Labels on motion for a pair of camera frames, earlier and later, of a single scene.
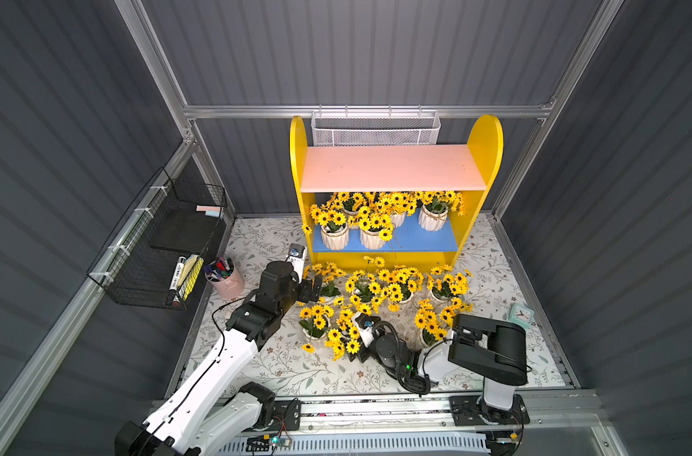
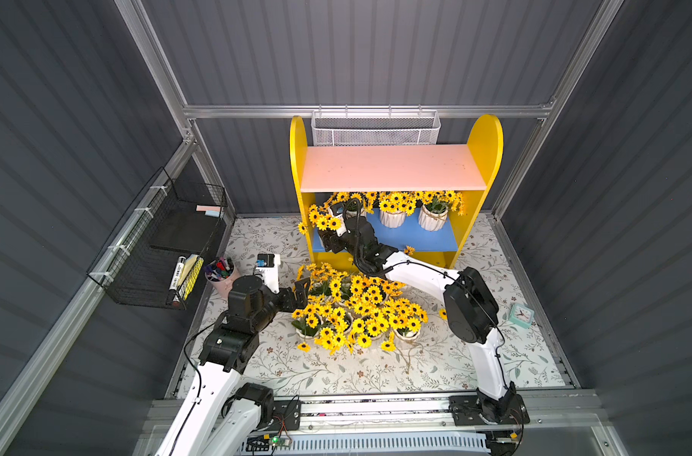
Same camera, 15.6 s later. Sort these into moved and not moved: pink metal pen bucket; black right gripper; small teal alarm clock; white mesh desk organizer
Moved: black right gripper
Not moved: white mesh desk organizer; pink metal pen bucket; small teal alarm clock
